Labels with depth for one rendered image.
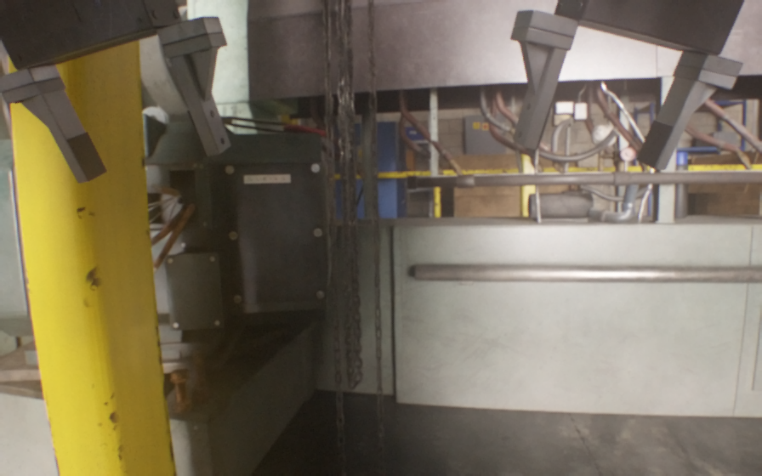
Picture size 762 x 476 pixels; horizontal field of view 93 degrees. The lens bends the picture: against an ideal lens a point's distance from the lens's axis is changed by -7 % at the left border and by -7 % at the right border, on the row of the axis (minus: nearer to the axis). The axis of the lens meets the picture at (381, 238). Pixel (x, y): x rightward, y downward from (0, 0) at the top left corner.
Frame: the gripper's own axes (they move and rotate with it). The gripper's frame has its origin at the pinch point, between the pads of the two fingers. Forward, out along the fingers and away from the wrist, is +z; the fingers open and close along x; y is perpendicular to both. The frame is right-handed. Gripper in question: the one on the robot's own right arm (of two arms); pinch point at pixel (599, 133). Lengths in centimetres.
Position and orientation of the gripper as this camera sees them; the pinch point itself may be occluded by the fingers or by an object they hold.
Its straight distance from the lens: 40.3
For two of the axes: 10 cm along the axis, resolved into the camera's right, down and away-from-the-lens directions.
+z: -1.5, 8.7, 4.7
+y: 0.9, 4.9, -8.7
